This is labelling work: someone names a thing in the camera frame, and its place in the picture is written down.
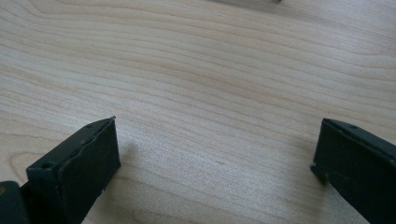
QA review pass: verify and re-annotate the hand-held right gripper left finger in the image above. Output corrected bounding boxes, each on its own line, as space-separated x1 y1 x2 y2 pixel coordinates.
20 116 121 224

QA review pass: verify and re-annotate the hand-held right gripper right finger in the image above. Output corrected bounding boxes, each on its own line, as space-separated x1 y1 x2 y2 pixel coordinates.
309 118 396 224

